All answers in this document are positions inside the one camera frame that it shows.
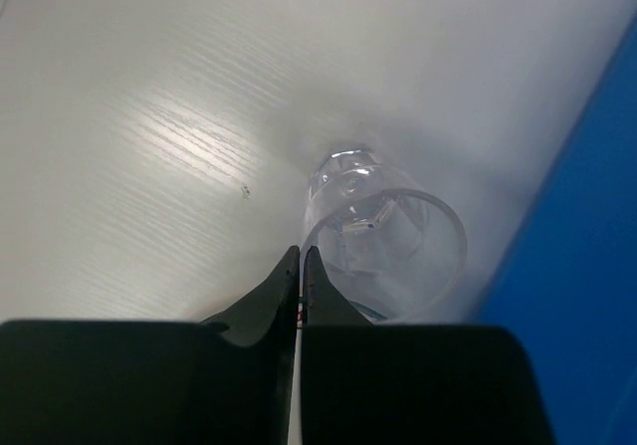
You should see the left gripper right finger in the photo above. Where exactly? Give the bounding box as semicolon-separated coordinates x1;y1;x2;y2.
300;247;554;444

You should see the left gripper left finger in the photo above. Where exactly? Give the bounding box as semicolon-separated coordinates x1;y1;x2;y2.
1;247;300;444

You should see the clear plastic cup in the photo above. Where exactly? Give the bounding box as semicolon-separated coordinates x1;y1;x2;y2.
302;141;467;324

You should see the blue plastic bin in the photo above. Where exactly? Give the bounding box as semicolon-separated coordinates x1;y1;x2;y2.
479;27;636;444

